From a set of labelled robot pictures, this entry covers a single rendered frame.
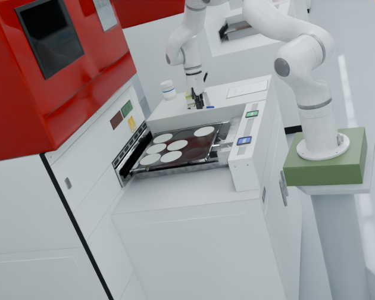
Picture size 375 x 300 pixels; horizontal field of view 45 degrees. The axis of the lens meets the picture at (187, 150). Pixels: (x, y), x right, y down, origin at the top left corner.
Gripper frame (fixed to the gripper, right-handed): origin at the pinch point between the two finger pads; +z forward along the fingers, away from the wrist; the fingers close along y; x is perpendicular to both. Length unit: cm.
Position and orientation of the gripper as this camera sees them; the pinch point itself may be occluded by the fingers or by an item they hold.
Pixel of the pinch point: (199, 104)
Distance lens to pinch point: 213.2
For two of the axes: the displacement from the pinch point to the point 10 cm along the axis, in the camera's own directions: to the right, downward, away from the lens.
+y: -4.1, 4.0, -8.2
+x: 8.9, -0.1, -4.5
